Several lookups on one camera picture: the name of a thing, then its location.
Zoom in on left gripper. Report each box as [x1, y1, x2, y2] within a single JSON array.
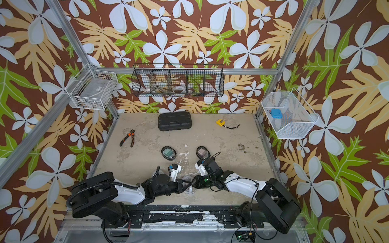
[[155, 178, 192, 198]]

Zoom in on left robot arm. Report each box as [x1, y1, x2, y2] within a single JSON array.
[[66, 172, 191, 218]]

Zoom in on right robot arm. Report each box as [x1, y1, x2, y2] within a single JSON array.
[[192, 157, 302, 234]]

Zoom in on yellow tape measure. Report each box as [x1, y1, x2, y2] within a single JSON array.
[[216, 119, 240, 130]]

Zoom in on orange black pliers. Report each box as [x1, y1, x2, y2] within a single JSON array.
[[120, 129, 135, 148]]

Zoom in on black hard case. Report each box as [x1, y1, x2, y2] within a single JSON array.
[[158, 111, 192, 131]]

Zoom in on blue object in basket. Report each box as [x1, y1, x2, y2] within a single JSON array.
[[269, 109, 283, 119]]

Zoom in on white mesh basket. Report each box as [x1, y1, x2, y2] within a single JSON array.
[[261, 89, 319, 140]]

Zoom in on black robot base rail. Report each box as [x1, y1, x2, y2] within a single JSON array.
[[100, 205, 265, 229]]

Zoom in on black wire basket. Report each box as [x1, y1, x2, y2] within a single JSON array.
[[130, 63, 225, 97]]

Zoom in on white wire basket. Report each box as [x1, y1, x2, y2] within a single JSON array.
[[66, 64, 118, 110]]

